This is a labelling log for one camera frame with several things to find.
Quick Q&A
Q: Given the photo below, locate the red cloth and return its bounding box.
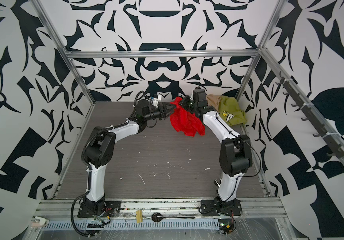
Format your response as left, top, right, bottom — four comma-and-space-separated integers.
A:
170, 97, 205, 137

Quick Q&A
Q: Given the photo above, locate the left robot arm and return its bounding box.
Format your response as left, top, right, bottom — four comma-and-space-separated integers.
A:
81, 91, 176, 209

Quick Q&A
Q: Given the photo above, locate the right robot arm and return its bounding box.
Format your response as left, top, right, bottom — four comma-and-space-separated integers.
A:
179, 87, 254, 209

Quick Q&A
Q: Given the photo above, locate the beige cloth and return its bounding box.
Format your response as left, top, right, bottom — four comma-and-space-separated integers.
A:
206, 94, 222, 111

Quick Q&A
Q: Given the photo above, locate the green printed t-shirt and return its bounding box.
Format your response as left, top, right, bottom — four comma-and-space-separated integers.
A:
219, 96, 247, 126

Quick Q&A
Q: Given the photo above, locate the yellow connector block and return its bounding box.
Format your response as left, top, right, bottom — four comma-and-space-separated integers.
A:
136, 210, 144, 224

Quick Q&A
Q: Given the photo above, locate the black round knob tool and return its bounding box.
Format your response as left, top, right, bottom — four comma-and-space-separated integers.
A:
151, 213, 196, 223

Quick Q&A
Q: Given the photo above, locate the small black electronics box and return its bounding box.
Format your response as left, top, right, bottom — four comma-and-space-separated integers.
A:
218, 219, 236, 235

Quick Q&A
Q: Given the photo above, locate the white plug left corner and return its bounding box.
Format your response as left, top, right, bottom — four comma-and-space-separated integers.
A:
31, 216, 49, 228

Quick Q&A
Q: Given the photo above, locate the aluminium frame rear bar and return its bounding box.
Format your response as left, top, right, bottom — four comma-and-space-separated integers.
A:
65, 50, 257, 59

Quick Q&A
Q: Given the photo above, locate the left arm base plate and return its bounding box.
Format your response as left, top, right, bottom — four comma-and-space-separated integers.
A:
77, 199, 122, 218

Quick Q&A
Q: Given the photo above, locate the white slotted cable duct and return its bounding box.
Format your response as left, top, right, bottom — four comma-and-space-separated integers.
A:
41, 218, 220, 231

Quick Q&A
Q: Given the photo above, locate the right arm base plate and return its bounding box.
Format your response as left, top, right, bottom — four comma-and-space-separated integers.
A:
198, 197, 242, 217

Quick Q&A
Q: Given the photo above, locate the aluminium front rail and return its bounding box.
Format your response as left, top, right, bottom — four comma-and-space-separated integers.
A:
34, 198, 287, 219

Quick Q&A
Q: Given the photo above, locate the black left base cable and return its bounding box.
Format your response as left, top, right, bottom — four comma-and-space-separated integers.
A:
70, 191, 113, 238

